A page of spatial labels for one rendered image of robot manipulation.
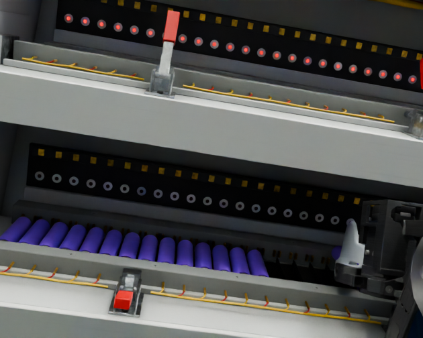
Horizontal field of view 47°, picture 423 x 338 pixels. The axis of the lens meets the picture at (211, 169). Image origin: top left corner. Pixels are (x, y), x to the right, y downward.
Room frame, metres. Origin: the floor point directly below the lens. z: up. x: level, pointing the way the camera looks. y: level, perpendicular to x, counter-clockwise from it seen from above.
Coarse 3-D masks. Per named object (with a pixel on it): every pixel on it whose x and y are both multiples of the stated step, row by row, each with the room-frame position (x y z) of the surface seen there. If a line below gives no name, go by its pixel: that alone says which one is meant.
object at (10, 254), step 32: (0, 256) 0.47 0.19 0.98; (32, 256) 0.47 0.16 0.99; (64, 256) 0.47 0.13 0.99; (96, 256) 0.48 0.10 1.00; (192, 288) 0.49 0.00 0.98; (224, 288) 0.49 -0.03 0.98; (256, 288) 0.49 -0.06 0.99; (288, 288) 0.49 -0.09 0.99; (320, 288) 0.50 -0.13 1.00; (352, 320) 0.48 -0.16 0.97
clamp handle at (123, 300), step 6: (126, 276) 0.44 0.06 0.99; (132, 276) 0.44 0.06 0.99; (126, 282) 0.44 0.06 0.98; (132, 282) 0.44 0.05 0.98; (126, 288) 0.43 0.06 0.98; (132, 288) 0.44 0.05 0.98; (120, 294) 0.39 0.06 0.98; (126, 294) 0.39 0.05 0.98; (132, 294) 0.40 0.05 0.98; (114, 300) 0.38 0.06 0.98; (120, 300) 0.38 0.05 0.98; (126, 300) 0.38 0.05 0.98; (114, 306) 0.38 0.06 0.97; (120, 306) 0.38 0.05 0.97; (126, 306) 0.38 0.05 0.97
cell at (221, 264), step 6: (216, 246) 0.57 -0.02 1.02; (222, 246) 0.57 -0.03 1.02; (216, 252) 0.55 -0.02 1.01; (222, 252) 0.55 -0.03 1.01; (216, 258) 0.54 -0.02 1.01; (222, 258) 0.54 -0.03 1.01; (228, 258) 0.55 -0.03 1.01; (216, 264) 0.53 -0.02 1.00; (222, 264) 0.52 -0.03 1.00; (228, 264) 0.53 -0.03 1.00; (222, 270) 0.51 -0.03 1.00; (228, 270) 0.51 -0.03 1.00
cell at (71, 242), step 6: (72, 228) 0.55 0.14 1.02; (78, 228) 0.55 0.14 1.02; (84, 228) 0.56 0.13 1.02; (72, 234) 0.53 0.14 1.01; (78, 234) 0.53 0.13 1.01; (84, 234) 0.55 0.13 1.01; (66, 240) 0.51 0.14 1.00; (72, 240) 0.52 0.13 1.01; (78, 240) 0.53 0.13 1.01; (60, 246) 0.50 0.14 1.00; (66, 246) 0.50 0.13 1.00; (72, 246) 0.51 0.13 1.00; (78, 246) 0.52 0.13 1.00
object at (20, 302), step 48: (48, 192) 0.59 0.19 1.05; (336, 240) 0.62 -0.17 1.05; (0, 288) 0.45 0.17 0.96; (48, 288) 0.46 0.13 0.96; (96, 288) 0.47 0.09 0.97; (0, 336) 0.43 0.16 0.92; (48, 336) 0.43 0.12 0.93; (96, 336) 0.44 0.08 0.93; (144, 336) 0.44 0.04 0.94; (192, 336) 0.44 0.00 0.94; (240, 336) 0.44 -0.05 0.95; (288, 336) 0.45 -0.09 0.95; (336, 336) 0.47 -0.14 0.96; (384, 336) 0.48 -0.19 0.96
